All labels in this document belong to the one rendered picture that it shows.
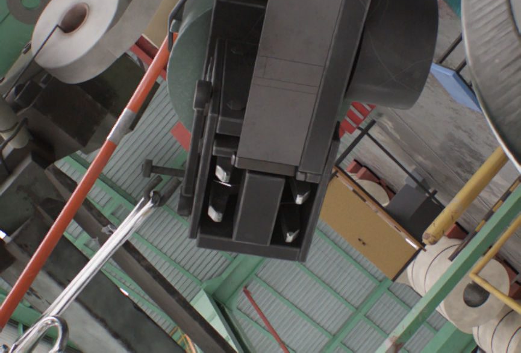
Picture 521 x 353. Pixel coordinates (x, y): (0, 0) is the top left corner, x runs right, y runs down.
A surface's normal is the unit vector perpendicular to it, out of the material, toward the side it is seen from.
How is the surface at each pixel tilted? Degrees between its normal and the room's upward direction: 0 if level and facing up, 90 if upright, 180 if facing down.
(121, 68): 125
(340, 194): 90
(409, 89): 56
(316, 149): 65
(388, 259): 90
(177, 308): 33
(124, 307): 140
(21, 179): 90
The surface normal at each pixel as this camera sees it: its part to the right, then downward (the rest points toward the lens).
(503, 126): -0.69, -0.61
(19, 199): 0.29, 0.25
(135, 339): 0.69, -0.42
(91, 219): -0.57, 0.61
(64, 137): -0.39, 0.77
